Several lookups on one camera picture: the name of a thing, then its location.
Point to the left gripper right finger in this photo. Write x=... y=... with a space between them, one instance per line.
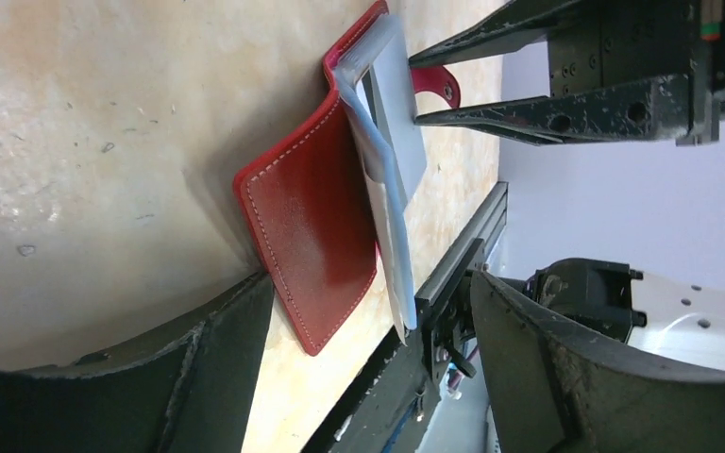
x=558 y=386

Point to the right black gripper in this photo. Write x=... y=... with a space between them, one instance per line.
x=619 y=71

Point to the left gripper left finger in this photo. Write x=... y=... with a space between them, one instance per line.
x=185 y=386

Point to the grey white credit card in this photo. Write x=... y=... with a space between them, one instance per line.
x=390 y=97

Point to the red card holder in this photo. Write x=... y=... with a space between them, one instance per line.
x=323 y=204

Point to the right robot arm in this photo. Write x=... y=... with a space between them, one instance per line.
x=683 y=323

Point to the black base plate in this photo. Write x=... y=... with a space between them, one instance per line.
x=388 y=405

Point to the aluminium frame rail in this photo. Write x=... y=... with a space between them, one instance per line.
x=487 y=223

